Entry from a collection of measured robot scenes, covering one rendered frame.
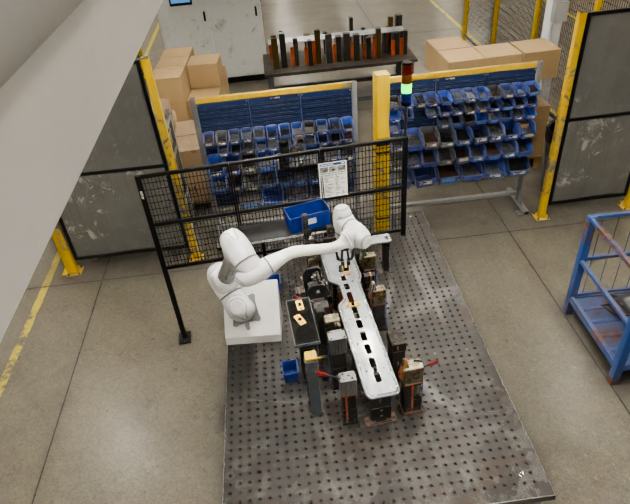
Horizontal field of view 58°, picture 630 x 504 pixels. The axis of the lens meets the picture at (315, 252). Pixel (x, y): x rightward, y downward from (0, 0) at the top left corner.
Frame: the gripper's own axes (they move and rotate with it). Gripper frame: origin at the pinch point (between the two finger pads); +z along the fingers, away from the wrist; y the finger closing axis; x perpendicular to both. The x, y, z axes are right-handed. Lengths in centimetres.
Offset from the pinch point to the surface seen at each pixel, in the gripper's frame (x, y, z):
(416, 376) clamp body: -61, 31, 29
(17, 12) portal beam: -223, -18, -212
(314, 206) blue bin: 95, -17, 25
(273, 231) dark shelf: 78, -48, 31
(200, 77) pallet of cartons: 456, -155, 64
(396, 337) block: -35, 24, 26
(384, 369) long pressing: -55, 15, 28
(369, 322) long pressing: -18.7, 10.9, 30.0
